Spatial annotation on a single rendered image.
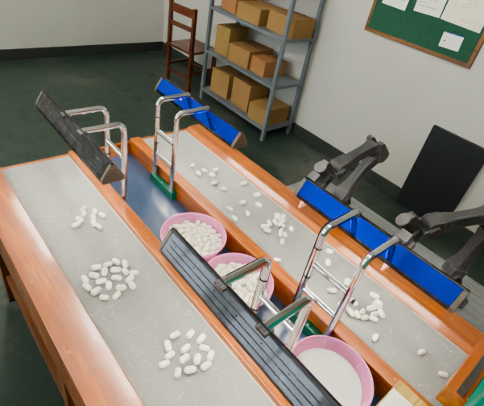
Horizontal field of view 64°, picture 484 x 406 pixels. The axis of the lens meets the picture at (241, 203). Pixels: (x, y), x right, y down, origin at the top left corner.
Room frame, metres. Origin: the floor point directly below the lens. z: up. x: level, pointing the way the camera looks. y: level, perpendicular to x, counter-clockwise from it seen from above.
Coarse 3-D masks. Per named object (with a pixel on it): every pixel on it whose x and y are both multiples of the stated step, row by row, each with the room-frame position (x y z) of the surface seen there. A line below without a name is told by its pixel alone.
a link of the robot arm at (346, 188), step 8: (368, 160) 1.69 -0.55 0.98; (376, 160) 1.69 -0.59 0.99; (360, 168) 1.68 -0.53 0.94; (368, 168) 1.68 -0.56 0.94; (352, 176) 1.67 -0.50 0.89; (360, 176) 1.66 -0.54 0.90; (344, 184) 1.65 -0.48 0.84; (352, 184) 1.64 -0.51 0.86; (336, 192) 1.64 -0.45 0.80; (344, 192) 1.62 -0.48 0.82; (352, 192) 1.64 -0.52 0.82
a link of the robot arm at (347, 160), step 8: (368, 136) 1.72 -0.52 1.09; (368, 144) 1.67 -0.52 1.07; (376, 144) 1.67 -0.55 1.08; (384, 144) 1.67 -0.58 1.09; (352, 152) 1.62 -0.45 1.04; (360, 152) 1.62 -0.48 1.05; (368, 152) 1.65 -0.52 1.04; (376, 152) 1.67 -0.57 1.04; (384, 152) 1.69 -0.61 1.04; (336, 160) 1.58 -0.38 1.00; (344, 160) 1.58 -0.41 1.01; (352, 160) 1.58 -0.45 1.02; (360, 160) 1.63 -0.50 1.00; (384, 160) 1.71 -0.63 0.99; (336, 168) 1.54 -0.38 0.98
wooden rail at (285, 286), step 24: (144, 144) 1.76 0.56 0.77; (168, 168) 1.59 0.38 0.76; (192, 192) 1.44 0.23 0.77; (216, 216) 1.30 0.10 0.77; (240, 240) 1.19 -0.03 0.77; (288, 288) 0.99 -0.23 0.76; (312, 312) 0.90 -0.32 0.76; (336, 336) 0.83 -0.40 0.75; (384, 384) 0.70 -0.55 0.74; (408, 384) 0.70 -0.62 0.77
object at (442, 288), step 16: (304, 192) 1.16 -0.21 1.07; (320, 192) 1.14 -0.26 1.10; (320, 208) 1.10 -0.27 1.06; (336, 208) 1.08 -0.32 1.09; (352, 224) 1.03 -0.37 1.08; (368, 224) 1.01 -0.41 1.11; (368, 240) 0.97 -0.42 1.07; (384, 240) 0.96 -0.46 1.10; (384, 256) 0.92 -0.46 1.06; (400, 256) 0.91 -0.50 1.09; (416, 256) 0.90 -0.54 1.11; (400, 272) 0.88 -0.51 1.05; (416, 272) 0.86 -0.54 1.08; (432, 272) 0.85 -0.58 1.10; (432, 288) 0.82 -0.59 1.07; (448, 288) 0.81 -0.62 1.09; (464, 288) 0.80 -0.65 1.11; (448, 304) 0.78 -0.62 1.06
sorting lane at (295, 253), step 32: (192, 160) 1.75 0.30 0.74; (224, 192) 1.53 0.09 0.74; (256, 192) 1.58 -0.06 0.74; (256, 224) 1.34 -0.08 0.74; (288, 224) 1.39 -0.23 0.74; (288, 256) 1.18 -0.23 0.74; (320, 256) 1.22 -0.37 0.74; (320, 288) 1.04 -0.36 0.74; (384, 288) 1.11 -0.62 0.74; (352, 320) 0.92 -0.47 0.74; (384, 320) 0.95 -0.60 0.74; (416, 320) 0.99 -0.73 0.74; (384, 352) 0.82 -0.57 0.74; (416, 352) 0.84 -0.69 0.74; (448, 352) 0.87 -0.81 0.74; (416, 384) 0.72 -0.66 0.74
